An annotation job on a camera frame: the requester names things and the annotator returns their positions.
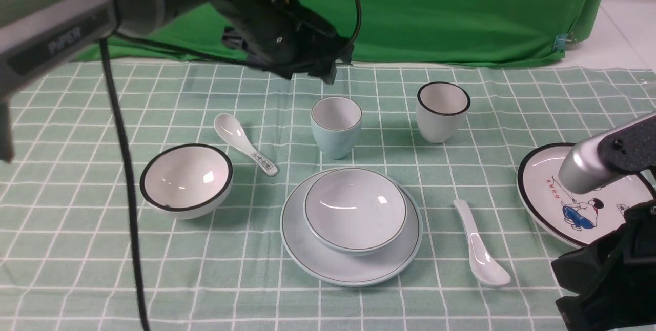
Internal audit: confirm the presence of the large pale blue plate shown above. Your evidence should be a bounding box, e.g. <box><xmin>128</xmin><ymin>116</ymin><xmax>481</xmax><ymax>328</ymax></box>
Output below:
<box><xmin>280</xmin><ymin>168</ymin><xmax>423</xmax><ymax>287</ymax></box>

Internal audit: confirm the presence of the black-rimmed white bowl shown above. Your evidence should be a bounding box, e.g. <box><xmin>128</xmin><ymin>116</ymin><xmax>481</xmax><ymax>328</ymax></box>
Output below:
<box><xmin>139</xmin><ymin>143</ymin><xmax>234</xmax><ymax>220</ymax></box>

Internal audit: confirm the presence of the black-rimmed cartoon plate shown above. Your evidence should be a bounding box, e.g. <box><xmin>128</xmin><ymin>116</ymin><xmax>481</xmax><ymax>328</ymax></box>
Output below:
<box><xmin>516</xmin><ymin>142</ymin><xmax>655</xmax><ymax>247</ymax></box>

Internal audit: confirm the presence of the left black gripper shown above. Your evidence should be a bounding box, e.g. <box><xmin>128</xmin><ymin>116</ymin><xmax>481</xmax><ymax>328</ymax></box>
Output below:
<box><xmin>211</xmin><ymin>0</ymin><xmax>354</xmax><ymax>84</ymax></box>

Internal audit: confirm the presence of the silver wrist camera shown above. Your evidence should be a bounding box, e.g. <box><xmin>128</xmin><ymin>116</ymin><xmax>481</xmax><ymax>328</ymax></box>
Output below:
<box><xmin>558</xmin><ymin>112</ymin><xmax>655</xmax><ymax>195</ymax></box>

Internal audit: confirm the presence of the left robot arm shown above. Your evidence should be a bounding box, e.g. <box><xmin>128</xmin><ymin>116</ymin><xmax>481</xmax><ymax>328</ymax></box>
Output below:
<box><xmin>1</xmin><ymin>0</ymin><xmax>362</xmax><ymax>163</ymax></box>

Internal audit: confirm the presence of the plain white ceramic spoon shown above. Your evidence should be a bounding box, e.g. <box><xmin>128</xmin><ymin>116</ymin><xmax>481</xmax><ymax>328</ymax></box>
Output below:
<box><xmin>453</xmin><ymin>199</ymin><xmax>511</xmax><ymax>287</ymax></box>

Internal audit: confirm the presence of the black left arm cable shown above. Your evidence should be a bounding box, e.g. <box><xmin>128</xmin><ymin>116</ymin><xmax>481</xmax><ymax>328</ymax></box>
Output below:
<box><xmin>98</xmin><ymin>0</ymin><xmax>362</xmax><ymax>331</ymax></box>

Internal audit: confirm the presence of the pale blue ceramic cup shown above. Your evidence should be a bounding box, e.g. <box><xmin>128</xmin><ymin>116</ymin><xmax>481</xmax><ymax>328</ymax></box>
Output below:
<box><xmin>310</xmin><ymin>97</ymin><xmax>363</xmax><ymax>160</ymax></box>

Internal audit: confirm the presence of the green backdrop cloth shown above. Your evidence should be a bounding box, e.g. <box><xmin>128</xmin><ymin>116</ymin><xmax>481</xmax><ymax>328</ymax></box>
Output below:
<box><xmin>0</xmin><ymin>0</ymin><xmax>614</xmax><ymax>68</ymax></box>

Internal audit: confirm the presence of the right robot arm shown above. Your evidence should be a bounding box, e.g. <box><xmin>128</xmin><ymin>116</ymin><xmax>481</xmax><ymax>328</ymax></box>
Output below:
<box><xmin>551</xmin><ymin>201</ymin><xmax>655</xmax><ymax>330</ymax></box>

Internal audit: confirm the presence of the black-rimmed white cup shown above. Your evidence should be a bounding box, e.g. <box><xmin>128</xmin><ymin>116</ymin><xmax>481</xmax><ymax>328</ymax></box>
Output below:
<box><xmin>415</xmin><ymin>81</ymin><xmax>472</xmax><ymax>144</ymax></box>

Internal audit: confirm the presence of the pale blue ceramic bowl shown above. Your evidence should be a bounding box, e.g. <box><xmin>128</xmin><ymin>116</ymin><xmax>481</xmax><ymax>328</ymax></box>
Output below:
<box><xmin>302</xmin><ymin>167</ymin><xmax>408</xmax><ymax>255</ymax></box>

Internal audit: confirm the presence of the white spoon with label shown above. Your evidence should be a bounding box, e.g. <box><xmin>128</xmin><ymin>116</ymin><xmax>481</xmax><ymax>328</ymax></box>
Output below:
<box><xmin>214</xmin><ymin>113</ymin><xmax>278</xmax><ymax>177</ymax></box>

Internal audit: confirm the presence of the green checked tablecloth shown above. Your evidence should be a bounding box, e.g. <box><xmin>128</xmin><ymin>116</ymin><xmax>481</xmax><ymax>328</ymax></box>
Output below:
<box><xmin>1</xmin><ymin>61</ymin><xmax>654</xmax><ymax>330</ymax></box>

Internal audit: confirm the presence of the blue backdrop clip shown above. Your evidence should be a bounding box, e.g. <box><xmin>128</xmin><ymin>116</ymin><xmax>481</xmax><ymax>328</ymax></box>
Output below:
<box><xmin>551</xmin><ymin>34</ymin><xmax>570</xmax><ymax>52</ymax></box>

